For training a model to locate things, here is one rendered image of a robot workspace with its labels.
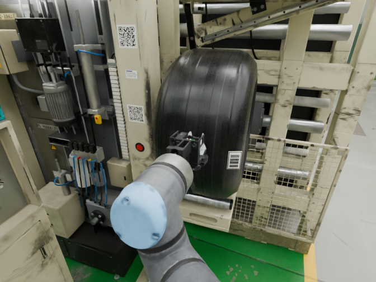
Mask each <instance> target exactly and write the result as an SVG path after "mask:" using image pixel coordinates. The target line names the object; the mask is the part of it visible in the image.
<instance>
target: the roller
mask: <svg viewBox="0 0 376 282"><path fill-rule="evenodd" d="M183 199H184V200H188V201H193V202H196V203H201V204H205V205H210V206H215V207H218V208H222V209H227V210H232V206H233V199H229V198H226V199H216V198H211V197H208V196H203V195H198V194H192V195H191V194H186V195H185V196H184V198H183Z"/></svg>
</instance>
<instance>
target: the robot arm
mask: <svg viewBox="0 0 376 282"><path fill-rule="evenodd" d="M175 135H176V137H175V138H174V136H175ZM173 140H175V141H174V142H173ZM207 161H208V155H207V154H206V147H205V144H204V133H202V136H201V138H200V137H194V136H192V133H191V131H190V132H189V133H185V132H181V133H180V134H178V131H177V132H175V133H174V134H173V135H172V136H171V137H170V145H169V146H168V147H167V148H166V154H163V155H161V156H159V157H158V158H157V159H156V160H155V161H154V162H153V163H152V164H151V165H150V166H149V167H148V168H147V169H146V170H145V171H144V172H142V173H141V174H140V175H139V176H138V177H137V178H136V179H135V180H134V181H133V182H132V183H131V184H129V185H128V186H126V187H125V188H124V189H123V190H122V192H121V193H120V195H119V196H118V197H117V198H116V199H115V201H114V203H113V204H112V207H111V212H110V219H111V224H112V227H113V229H114V231H115V233H116V234H117V235H118V236H119V237H120V239H121V240H122V241H123V242H124V243H126V244H127V245H129V246H131V247H134V248H136V249H137V251H138V253H139V256H140V259H141V261H142V263H143V266H144V268H145V271H146V273H147V275H148V278H149V282H221V281H220V280H219V279H218V278H217V277H216V275H215V274H214V273H213V272H212V271H211V269H210V268H209V267H208V266H207V264H206V263H205V261H204V260H203V259H202V258H201V257H200V255H199V254H198V253H197V252H196V251H195V250H194V248H193V247H192V245H191V243H190V241H189V238H188V235H187V232H186V228H185V225H184V222H183V219H182V216H181V213H180V210H179V204H180V202H181V201H182V199H183V198H184V196H185V195H186V194H191V195H192V194H193V192H194V188H195V184H194V181H193V178H194V175H193V171H194V172H195V171H197V170H200V168H201V167H202V166H205V164H206V163H207Z"/></svg>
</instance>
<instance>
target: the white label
mask: <svg viewBox="0 0 376 282"><path fill-rule="evenodd" d="M241 157H242V151H229V152H228V162H227V169H240V165H241Z"/></svg>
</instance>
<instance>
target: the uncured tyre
mask: <svg viewBox="0 0 376 282"><path fill-rule="evenodd" d="M256 90H257V63H256V61H255V60H254V59H253V58H252V57H251V56H250V55H249V53H247V52H245V51H241V50H229V49H199V48H195V49H191V50H187V51H185V52H183V53H182V54H181V55H180V56H179V57H178V58H177V59H176V60H175V61H174V62H173V63H172V64H171V65H170V67H169V68H168V70H167V72H166V74H165V76H164V78H163V81H162V83H161V86H160V89H159V93H158V97H157V102H156V108H155V112H154V121H153V150H154V157H155V160H156V159H157V158H158V157H159V156H161V155H163V154H166V148H167V147H168V146H169V145H170V137H171V136H172V135H173V134H174V133H175V132H177V131H178V134H180V133H181V132H185V133H189V132H190V131H191V133H192V136H194V137H200V138H201V136H202V133H204V144H205V147H206V154H207V155H208V161H207V163H206V164H205V166H202V167H201V168H200V170H197V171H195V172H194V171H193V175H194V178H193V181H194V184H195V188H194V192H193V194H198V195H203V196H208V197H211V198H216V199H226V198H228V197H229V196H231V195H233V194H234V193H236V192H237V191H238V188H239V186H240V183H241V180H242V177H243V172H244V168H245V163H246V157H247V151H248V144H249V140H250V133H251V126H252V119H253V111H254V107H255V98H256ZM229 151H242V157H241V165H240V169H227V162H228V152H229Z"/></svg>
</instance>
